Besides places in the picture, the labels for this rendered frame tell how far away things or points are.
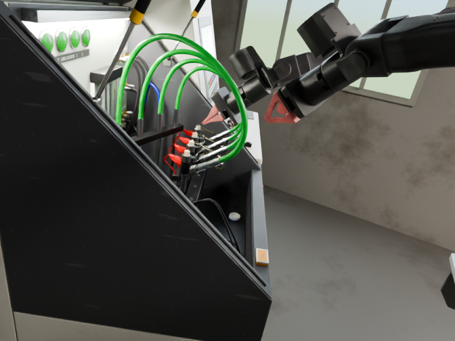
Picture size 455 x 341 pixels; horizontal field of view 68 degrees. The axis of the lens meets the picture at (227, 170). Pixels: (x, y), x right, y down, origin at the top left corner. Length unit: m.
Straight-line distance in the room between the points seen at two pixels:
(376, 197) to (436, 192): 0.44
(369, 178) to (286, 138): 0.78
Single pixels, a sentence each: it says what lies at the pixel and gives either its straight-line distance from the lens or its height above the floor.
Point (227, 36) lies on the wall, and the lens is 3.23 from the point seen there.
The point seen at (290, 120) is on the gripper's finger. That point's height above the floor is 1.33.
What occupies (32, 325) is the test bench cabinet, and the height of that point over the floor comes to 0.76.
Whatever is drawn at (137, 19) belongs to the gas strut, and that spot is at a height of 1.46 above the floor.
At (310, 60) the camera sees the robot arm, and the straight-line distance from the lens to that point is 0.87.
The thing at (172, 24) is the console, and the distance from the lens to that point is 1.27.
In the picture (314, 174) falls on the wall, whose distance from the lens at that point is 3.18.
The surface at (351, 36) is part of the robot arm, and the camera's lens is 0.59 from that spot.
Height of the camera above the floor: 1.49
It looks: 25 degrees down
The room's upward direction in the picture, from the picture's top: 10 degrees clockwise
